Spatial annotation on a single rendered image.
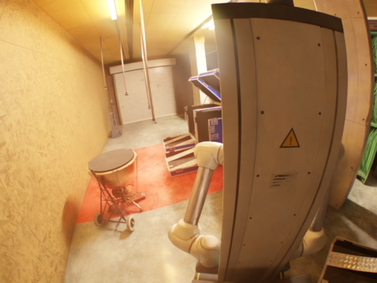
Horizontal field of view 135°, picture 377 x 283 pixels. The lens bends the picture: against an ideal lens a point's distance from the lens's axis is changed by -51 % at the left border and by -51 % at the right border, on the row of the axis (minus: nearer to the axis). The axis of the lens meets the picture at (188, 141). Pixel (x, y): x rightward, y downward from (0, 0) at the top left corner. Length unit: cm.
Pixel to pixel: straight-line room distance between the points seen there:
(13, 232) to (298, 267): 259
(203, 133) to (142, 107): 521
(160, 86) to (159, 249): 760
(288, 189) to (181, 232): 75
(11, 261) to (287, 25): 196
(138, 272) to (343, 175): 265
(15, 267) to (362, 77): 365
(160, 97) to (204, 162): 760
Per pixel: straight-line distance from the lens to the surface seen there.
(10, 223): 170
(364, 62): 220
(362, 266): 216
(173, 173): 293
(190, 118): 461
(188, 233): 104
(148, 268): 183
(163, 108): 854
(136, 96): 835
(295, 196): 52
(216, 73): 275
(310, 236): 111
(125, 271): 190
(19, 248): 175
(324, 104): 44
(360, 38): 225
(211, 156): 98
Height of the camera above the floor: 160
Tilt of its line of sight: 21 degrees down
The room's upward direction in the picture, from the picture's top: 6 degrees counter-clockwise
